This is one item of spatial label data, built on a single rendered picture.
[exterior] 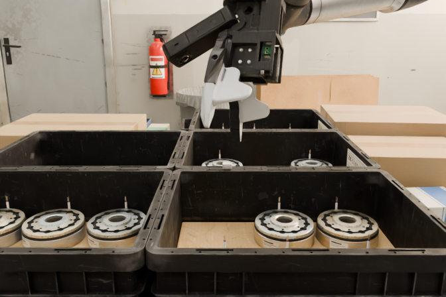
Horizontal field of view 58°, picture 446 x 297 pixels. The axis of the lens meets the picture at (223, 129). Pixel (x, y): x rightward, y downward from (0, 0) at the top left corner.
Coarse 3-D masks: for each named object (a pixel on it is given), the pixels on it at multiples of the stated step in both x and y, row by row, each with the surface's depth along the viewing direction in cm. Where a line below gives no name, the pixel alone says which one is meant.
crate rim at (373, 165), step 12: (192, 132) 103; (204, 132) 104; (216, 132) 104; (228, 132) 104; (252, 132) 104; (264, 132) 104; (276, 132) 104; (288, 132) 104; (300, 132) 104; (312, 132) 104; (324, 132) 104; (336, 132) 103; (348, 144) 93; (180, 156) 83; (360, 156) 85; (180, 168) 76; (216, 168) 76; (240, 168) 76; (252, 168) 76; (264, 168) 76; (276, 168) 76; (288, 168) 76; (300, 168) 76; (312, 168) 76; (324, 168) 76; (336, 168) 76; (348, 168) 76; (360, 168) 76; (372, 168) 76
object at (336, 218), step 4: (336, 216) 70; (340, 216) 71; (344, 216) 71; (348, 216) 71; (352, 216) 70; (356, 216) 70; (336, 220) 69; (356, 220) 69; (360, 220) 69; (336, 224) 68; (340, 224) 68; (344, 224) 68; (348, 224) 68; (352, 224) 68; (356, 224) 68; (360, 224) 68; (352, 228) 67
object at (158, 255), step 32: (160, 224) 57; (160, 256) 47; (192, 256) 47; (224, 256) 47; (256, 256) 47; (288, 256) 47; (320, 256) 47; (352, 256) 47; (384, 256) 47; (416, 256) 47
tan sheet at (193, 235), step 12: (192, 228) 74; (204, 228) 74; (216, 228) 74; (228, 228) 74; (240, 228) 74; (252, 228) 74; (180, 240) 70; (192, 240) 70; (204, 240) 70; (216, 240) 70; (228, 240) 70; (240, 240) 70; (252, 240) 70; (384, 240) 70
